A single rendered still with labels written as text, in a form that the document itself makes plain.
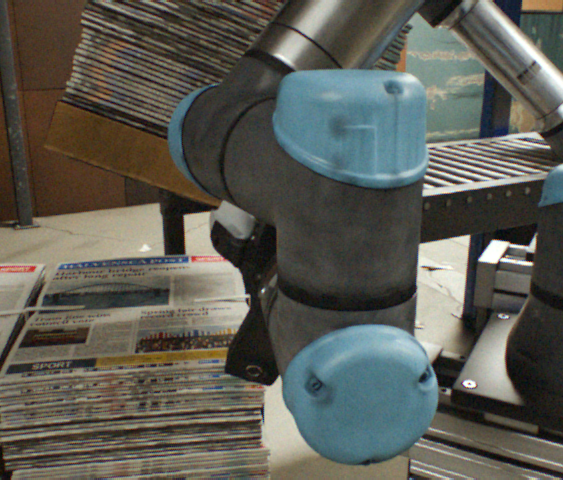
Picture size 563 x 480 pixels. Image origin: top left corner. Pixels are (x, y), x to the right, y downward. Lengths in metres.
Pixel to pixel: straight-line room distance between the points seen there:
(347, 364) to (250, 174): 0.11
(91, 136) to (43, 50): 3.75
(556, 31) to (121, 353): 6.24
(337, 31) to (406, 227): 0.16
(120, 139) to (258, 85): 0.22
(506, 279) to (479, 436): 0.50
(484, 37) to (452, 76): 4.67
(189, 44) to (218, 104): 0.19
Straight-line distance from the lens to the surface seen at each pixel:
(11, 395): 0.75
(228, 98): 0.42
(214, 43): 0.61
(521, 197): 1.79
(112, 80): 0.61
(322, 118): 0.30
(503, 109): 2.65
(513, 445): 0.79
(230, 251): 0.54
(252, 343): 0.52
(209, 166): 0.41
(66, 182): 4.47
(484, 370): 0.76
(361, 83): 0.30
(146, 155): 0.61
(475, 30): 1.25
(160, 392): 0.74
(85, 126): 0.61
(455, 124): 6.01
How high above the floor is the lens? 1.18
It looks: 18 degrees down
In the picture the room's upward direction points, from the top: straight up
